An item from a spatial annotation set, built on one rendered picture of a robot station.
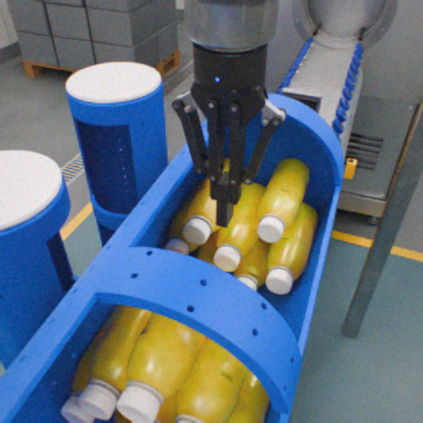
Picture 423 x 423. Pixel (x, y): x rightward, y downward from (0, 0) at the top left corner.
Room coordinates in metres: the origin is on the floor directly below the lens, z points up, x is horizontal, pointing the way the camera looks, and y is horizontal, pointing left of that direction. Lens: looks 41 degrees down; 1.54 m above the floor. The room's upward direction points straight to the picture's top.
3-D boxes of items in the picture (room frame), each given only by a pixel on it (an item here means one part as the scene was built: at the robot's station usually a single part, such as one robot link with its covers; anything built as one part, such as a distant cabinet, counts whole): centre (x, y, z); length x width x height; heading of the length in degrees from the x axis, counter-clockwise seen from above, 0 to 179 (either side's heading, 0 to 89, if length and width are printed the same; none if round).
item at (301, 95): (1.01, -0.23, 1.00); 0.10 x 0.04 x 0.15; 70
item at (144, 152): (1.21, 0.28, 0.59); 0.28 x 0.28 x 0.88
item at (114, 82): (1.21, 0.28, 1.03); 0.28 x 0.28 x 0.01
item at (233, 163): (0.43, -0.03, 1.28); 0.04 x 0.01 x 0.11; 160
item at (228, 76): (0.43, -0.02, 1.35); 0.08 x 0.07 x 0.09; 70
